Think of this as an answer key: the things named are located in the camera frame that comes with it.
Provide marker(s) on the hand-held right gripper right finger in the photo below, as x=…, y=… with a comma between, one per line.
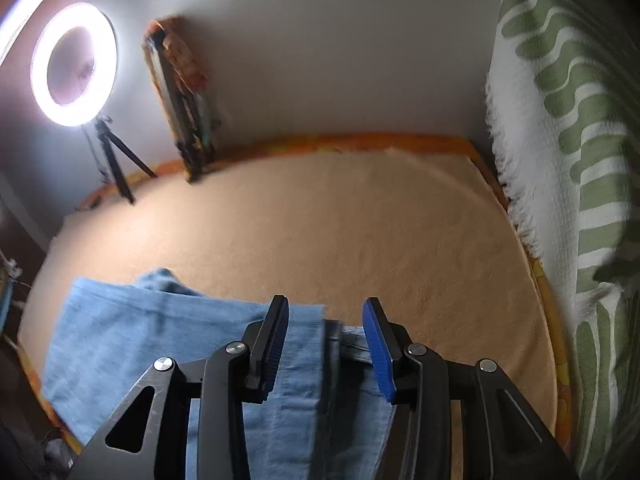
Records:
x=377, y=355

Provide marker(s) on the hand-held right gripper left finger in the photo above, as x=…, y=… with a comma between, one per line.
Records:
x=272, y=355

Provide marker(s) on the blue pants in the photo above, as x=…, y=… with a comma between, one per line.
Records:
x=125, y=335

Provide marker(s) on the black tripod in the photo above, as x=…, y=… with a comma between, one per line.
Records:
x=102, y=145

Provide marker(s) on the table with blue edge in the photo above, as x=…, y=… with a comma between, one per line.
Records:
x=4, y=305

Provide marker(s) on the folded wooden stand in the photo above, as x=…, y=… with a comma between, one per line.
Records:
x=175, y=90

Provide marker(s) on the green white patterned blanket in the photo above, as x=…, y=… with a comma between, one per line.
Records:
x=575, y=110

